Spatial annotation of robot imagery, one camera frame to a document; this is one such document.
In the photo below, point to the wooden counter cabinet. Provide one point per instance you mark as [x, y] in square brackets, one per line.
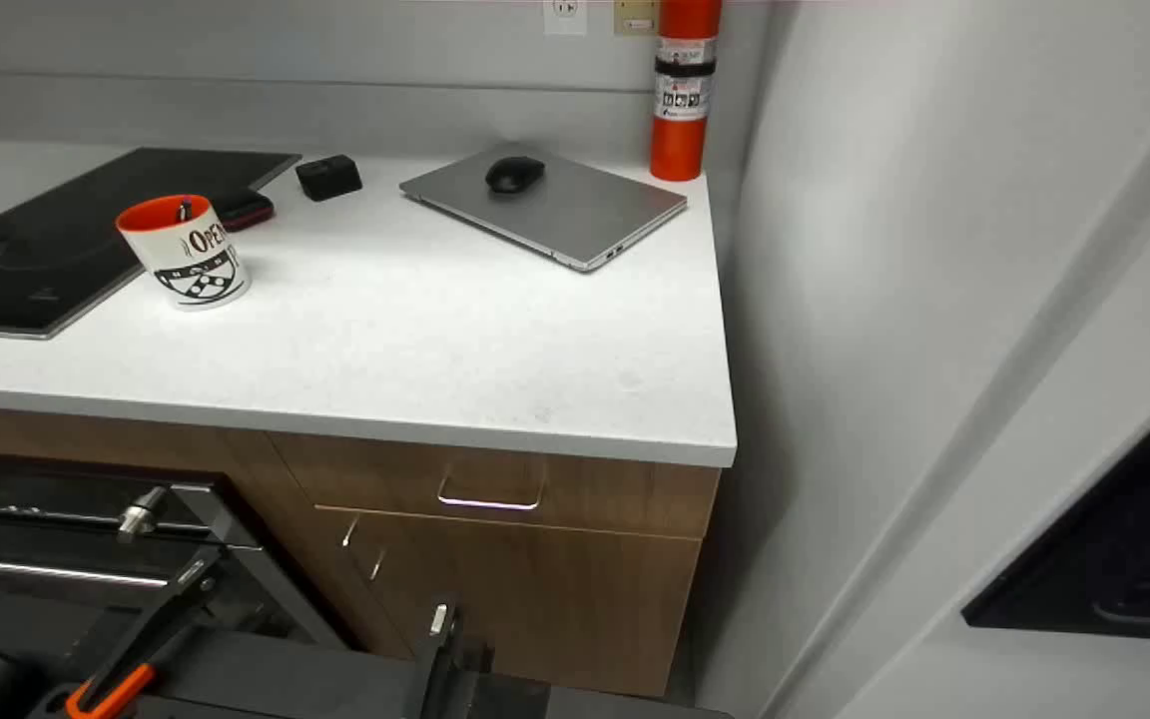
[560, 585]

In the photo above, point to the white mug orange inside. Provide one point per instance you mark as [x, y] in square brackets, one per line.
[191, 259]

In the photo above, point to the grey closed laptop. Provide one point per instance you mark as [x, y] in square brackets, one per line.
[560, 204]

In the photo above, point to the black computer mouse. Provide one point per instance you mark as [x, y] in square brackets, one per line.
[517, 174]

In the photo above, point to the orange fire extinguisher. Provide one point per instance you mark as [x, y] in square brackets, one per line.
[686, 95]

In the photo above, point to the black hexagonal box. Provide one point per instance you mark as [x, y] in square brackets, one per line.
[331, 178]

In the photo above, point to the black square case red edge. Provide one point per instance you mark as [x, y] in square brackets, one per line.
[244, 208]

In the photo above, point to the black perforated robot table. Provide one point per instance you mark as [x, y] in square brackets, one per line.
[296, 682]

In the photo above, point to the silver knob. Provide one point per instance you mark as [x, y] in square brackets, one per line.
[138, 513]

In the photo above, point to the black glass cooktop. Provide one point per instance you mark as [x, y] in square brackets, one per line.
[58, 243]

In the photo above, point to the black oven front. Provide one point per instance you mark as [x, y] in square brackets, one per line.
[30, 526]

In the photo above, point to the black dark panel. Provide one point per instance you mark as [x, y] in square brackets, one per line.
[1120, 546]

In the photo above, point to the white wall outlet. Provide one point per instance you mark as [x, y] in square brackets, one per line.
[566, 13]

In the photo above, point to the beige wall outlet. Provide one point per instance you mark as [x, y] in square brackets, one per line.
[631, 13]

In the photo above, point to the black metal frame bar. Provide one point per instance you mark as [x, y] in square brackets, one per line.
[259, 562]

